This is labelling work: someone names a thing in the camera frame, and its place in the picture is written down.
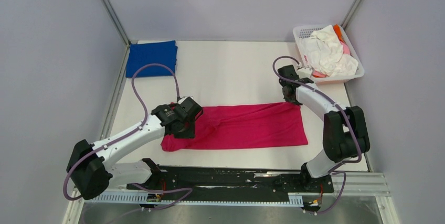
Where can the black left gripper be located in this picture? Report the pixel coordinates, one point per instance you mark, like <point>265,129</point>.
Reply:
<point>190,134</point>

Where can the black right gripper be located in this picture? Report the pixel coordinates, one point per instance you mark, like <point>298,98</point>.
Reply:
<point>293,102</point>

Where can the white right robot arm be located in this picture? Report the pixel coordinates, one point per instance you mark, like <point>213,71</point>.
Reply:
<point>345,134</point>

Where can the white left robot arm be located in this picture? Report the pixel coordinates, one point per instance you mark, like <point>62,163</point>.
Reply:
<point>93,167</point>

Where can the white crumpled t-shirt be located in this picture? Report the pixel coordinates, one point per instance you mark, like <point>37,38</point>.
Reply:
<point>325,34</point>

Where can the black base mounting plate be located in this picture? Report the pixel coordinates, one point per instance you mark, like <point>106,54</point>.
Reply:
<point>236,184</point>

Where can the folded blue t-shirt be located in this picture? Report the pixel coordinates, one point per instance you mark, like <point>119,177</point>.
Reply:
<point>164,53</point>

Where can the orange t-shirt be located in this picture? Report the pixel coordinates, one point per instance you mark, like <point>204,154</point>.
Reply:
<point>338,32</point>

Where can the aluminium frame rail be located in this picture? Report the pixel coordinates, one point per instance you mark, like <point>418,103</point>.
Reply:
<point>366,198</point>

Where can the metal corner wall strip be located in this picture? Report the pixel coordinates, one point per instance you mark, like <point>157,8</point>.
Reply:
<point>116,21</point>

